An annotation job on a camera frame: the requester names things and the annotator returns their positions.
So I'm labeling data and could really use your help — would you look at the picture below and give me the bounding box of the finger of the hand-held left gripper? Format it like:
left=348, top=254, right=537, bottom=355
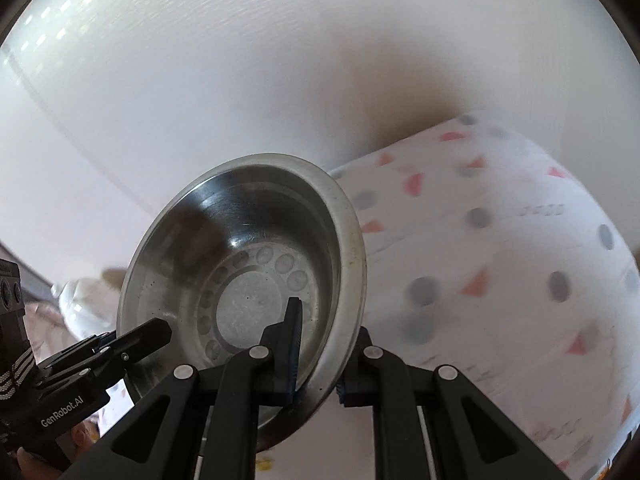
left=37, top=317, right=173, bottom=392

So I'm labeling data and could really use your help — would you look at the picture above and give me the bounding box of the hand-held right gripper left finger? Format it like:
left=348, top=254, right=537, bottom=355
left=102, top=297, right=305, bottom=480

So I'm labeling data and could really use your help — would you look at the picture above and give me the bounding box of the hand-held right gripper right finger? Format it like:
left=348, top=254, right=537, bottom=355
left=336, top=327, right=571, bottom=480

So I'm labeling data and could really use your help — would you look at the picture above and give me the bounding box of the stainless steel bowl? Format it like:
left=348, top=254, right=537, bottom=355
left=116, top=152, right=370, bottom=453

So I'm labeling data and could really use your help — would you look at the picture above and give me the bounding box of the person's left hand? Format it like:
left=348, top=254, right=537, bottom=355
left=15, top=422, right=101, bottom=480

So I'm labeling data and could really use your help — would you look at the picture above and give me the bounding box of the white floral ceramic kettle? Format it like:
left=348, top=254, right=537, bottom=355
left=52, top=277, right=123, bottom=346

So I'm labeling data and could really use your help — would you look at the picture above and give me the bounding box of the pink striped cloth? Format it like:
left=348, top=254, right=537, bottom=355
left=22, top=300, right=76, bottom=358

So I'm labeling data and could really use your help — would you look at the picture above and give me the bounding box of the white patterned tablecloth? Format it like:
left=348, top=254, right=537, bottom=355
left=327, top=112, right=640, bottom=480

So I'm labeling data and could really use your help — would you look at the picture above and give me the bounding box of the black white striped strap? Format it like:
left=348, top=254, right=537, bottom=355
left=0, top=347, right=37, bottom=403

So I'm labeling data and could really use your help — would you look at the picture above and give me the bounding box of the dark grey frame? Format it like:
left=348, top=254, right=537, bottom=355
left=0, top=240, right=57, bottom=303

